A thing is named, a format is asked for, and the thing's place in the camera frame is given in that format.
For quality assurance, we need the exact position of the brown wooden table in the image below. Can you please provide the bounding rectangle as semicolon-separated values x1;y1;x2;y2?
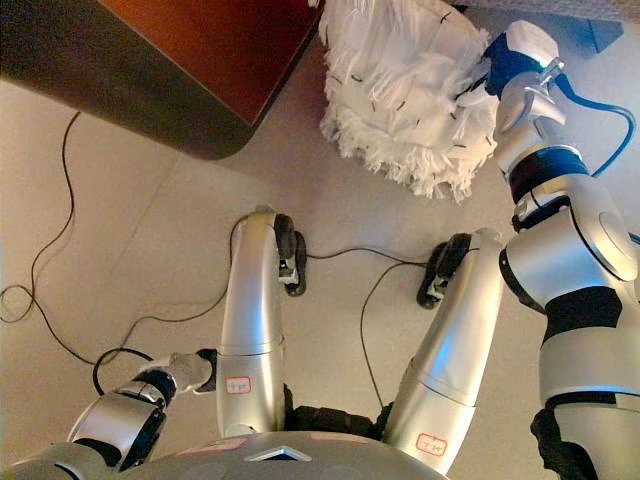
0;0;324;162

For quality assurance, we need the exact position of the silver left robot leg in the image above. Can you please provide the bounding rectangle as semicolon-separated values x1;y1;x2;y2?
217;204;309;439

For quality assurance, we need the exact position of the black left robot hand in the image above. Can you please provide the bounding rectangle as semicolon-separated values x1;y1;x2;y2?
196;348;219;394

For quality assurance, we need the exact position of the silver right robot leg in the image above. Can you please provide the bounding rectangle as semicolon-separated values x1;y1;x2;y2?
382;227;506;476

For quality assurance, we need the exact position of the grey robot torso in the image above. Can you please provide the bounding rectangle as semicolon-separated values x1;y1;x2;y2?
107;430;451;480

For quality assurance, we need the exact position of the grey fabric armchair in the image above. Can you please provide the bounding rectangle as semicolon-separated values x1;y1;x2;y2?
449;0;640;55

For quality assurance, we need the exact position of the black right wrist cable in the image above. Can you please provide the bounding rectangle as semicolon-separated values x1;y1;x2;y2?
557;72;637;179

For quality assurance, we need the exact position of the thin black floor cable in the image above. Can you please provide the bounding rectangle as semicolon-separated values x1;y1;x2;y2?
0;112;237;366
304;248;434;409

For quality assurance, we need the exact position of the silver robot leg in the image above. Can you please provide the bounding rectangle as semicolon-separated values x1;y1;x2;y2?
217;204;309;439
382;227;506;476

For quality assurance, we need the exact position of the white fringed duster mop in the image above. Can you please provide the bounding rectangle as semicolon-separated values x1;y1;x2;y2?
317;0;501;204

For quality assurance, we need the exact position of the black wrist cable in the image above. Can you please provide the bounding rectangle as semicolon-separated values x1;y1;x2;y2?
557;72;637;179
92;347;156;397

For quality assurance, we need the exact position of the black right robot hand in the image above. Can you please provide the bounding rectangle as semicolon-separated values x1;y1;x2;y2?
480;20;560;98

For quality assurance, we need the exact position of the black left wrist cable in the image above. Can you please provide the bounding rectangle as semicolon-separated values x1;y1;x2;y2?
92;347;156;397

